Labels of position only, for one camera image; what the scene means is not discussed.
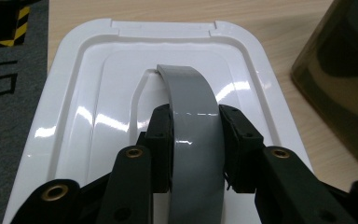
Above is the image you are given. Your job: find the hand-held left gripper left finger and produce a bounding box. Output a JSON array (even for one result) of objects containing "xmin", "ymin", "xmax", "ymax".
[{"xmin": 137, "ymin": 104, "xmax": 174, "ymax": 194}]

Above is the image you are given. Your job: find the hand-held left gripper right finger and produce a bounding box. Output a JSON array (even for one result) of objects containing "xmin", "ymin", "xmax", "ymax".
[{"xmin": 218, "ymin": 104, "xmax": 266, "ymax": 194}]

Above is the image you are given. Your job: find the white lid with grey handle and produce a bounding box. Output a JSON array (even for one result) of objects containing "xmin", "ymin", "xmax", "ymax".
[{"xmin": 2, "ymin": 17, "xmax": 314, "ymax": 224}]

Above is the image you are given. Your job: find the transparent brown storage box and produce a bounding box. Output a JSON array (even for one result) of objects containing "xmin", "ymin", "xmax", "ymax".
[{"xmin": 290, "ymin": 0, "xmax": 358, "ymax": 181}]

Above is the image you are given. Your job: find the black yellow striped stand base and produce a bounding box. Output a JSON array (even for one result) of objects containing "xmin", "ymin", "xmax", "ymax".
[{"xmin": 0, "ymin": 0, "xmax": 33, "ymax": 51}]

